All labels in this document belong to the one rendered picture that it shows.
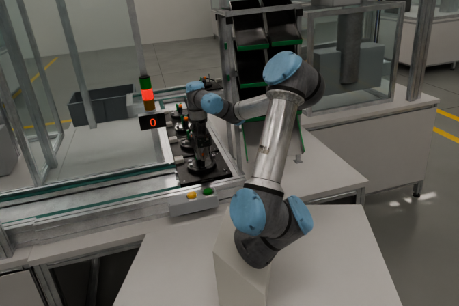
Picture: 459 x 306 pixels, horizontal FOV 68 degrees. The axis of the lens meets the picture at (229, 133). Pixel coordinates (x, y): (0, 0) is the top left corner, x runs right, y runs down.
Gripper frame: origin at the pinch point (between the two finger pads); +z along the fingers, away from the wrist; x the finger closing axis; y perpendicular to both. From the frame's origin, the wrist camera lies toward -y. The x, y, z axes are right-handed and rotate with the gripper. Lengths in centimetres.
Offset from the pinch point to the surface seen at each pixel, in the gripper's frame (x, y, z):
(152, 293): -29, 48, 21
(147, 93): -19.1, -18.1, -27.9
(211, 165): 4.0, -4.3, 7.3
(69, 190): -63, -18, 13
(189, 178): -7.4, -0.2, 9.3
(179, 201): -14.0, 14.8, 10.3
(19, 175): -98, -60, 20
